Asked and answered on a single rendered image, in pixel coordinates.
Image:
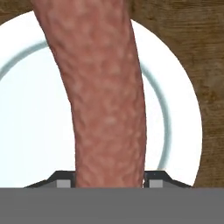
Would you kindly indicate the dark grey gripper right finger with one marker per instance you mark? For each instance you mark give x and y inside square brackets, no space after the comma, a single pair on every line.
[157,179]

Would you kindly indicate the reddish brown sausage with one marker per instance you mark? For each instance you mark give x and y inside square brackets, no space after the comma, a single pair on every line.
[105,102]

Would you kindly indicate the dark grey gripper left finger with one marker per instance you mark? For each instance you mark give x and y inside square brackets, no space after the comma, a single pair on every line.
[62,179]

